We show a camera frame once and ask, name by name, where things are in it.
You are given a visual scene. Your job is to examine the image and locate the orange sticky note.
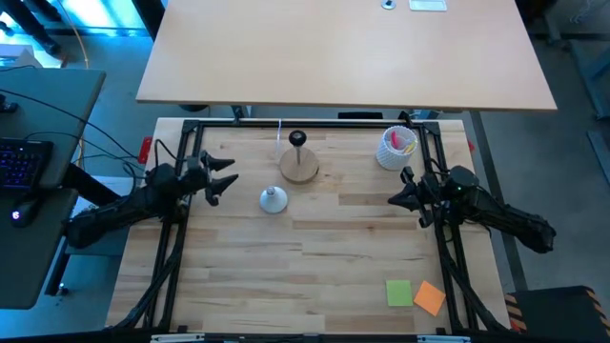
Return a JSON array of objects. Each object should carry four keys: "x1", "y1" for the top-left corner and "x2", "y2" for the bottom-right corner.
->
[{"x1": 413, "y1": 280, "x2": 448, "y2": 317}]

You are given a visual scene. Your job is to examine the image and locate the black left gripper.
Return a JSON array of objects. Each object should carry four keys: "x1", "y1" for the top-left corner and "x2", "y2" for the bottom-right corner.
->
[{"x1": 185, "y1": 150, "x2": 240, "y2": 208}]

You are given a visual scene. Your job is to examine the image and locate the person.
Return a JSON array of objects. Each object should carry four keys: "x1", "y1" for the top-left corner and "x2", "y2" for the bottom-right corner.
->
[{"x1": 0, "y1": 0, "x2": 64, "y2": 57}]

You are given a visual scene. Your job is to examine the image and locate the thin long cable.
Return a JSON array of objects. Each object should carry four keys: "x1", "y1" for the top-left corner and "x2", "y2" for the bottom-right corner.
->
[{"x1": 55, "y1": 0, "x2": 92, "y2": 71}]

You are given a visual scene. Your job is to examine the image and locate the white lamp cable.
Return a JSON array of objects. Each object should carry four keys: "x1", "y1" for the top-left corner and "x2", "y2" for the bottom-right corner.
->
[{"x1": 274, "y1": 118, "x2": 284, "y2": 164}]

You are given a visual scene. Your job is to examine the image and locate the green sticky note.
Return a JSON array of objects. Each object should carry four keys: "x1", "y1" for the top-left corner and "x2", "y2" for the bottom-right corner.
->
[{"x1": 385, "y1": 279, "x2": 415, "y2": 308}]

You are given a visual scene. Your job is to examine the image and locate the black desk cable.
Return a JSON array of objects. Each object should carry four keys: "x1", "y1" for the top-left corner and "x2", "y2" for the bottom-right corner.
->
[{"x1": 0, "y1": 88, "x2": 142, "y2": 161}]

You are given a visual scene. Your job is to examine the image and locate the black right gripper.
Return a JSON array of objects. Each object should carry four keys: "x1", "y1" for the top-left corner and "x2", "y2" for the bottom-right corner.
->
[{"x1": 387, "y1": 165, "x2": 450, "y2": 229}]

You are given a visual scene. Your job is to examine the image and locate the grey desk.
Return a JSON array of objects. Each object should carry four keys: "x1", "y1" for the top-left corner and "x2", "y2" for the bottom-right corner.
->
[{"x1": 0, "y1": 68, "x2": 108, "y2": 311}]

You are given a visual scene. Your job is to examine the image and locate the black computer mouse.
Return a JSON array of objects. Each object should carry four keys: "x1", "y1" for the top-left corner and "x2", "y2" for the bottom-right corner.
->
[{"x1": 9, "y1": 198, "x2": 42, "y2": 229}]

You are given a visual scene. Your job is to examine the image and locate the white lightbulb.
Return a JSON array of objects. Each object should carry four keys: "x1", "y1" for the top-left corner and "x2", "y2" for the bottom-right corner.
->
[{"x1": 258, "y1": 185, "x2": 289, "y2": 215}]

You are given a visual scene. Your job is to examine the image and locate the black yellow-striped box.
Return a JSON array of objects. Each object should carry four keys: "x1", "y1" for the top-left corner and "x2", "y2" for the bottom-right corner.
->
[{"x1": 503, "y1": 285, "x2": 610, "y2": 343}]

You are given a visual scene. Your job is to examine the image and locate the wooden-base lamp socket stand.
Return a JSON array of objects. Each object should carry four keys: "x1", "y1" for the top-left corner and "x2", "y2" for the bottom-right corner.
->
[{"x1": 278, "y1": 129, "x2": 321, "y2": 186}]

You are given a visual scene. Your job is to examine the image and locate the white textured cup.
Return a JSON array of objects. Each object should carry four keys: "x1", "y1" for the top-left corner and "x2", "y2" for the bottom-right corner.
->
[{"x1": 375, "y1": 125, "x2": 420, "y2": 172}]

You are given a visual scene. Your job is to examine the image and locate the black aluminium table frame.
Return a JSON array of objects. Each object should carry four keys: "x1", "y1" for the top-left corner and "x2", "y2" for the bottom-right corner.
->
[{"x1": 105, "y1": 118, "x2": 512, "y2": 335}]

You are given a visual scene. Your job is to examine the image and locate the large light wooden desk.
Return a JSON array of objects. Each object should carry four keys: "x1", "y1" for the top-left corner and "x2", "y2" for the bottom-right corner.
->
[{"x1": 135, "y1": 0, "x2": 559, "y2": 112}]

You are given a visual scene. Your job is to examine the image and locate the silver metal bracket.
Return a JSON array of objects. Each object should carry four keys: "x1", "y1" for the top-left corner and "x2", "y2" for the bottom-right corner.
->
[
  {"x1": 151, "y1": 333, "x2": 207, "y2": 343},
  {"x1": 417, "y1": 334, "x2": 471, "y2": 343}
]

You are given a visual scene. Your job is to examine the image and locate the black backlit keyboard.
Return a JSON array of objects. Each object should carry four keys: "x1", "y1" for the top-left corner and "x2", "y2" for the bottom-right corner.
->
[{"x1": 0, "y1": 137, "x2": 55, "y2": 190}]

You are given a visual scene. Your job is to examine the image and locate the small black desk device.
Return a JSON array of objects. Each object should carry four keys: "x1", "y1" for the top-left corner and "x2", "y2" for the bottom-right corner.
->
[{"x1": 0, "y1": 93, "x2": 20, "y2": 114}]

